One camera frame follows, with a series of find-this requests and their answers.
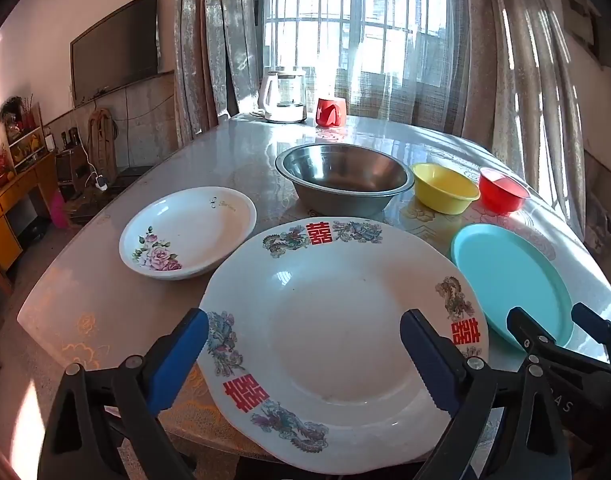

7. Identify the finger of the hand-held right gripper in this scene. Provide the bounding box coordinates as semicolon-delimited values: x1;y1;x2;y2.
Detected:
505;306;561;361
571;302;611;363

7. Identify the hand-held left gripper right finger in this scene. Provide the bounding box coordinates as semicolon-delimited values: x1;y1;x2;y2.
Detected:
399;308;573;480

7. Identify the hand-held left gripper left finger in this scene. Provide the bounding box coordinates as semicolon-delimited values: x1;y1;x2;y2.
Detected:
38;307;210;480

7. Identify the teal plastic plate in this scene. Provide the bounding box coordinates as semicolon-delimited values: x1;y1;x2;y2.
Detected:
450;223;575;348

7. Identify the large white dragon print plate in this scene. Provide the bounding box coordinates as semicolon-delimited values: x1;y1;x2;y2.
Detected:
198;217;490;476

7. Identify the white floral plate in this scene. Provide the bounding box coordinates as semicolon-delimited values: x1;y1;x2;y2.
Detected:
118;186;258;281

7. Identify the red plastic bowl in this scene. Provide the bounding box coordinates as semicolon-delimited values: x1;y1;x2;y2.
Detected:
478;167;531;215

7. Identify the yellow plastic bowl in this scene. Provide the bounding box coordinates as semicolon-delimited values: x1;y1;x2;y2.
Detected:
411;162;480;215

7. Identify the stainless steel bowl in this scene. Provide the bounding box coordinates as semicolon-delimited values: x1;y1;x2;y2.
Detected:
275;143;415;213

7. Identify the black speaker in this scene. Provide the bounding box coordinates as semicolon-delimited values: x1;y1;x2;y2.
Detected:
56;152;89;198

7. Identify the orange wooden cabinet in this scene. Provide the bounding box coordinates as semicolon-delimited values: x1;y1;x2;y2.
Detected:
0;152;59;286

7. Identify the wooden folding chair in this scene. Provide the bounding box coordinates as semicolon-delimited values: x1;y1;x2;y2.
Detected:
87;108;117;181

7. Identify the grey patterned curtain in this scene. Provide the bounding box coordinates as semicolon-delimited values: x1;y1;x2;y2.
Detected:
174;0;264;146
460;0;586;221

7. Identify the red mug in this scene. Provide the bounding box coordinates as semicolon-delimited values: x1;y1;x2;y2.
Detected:
316;97;347;128

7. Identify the wooden shelf with ornaments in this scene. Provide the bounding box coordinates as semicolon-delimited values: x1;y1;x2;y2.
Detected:
0;95;46;166

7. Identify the sheer white curtain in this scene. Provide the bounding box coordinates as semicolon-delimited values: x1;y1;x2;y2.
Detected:
258;0;491;133

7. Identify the white glass electric kettle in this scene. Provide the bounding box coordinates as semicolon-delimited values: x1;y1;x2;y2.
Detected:
258;66;309;124

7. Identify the wall mounted television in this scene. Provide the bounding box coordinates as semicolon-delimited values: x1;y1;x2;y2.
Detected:
70;0;161;107

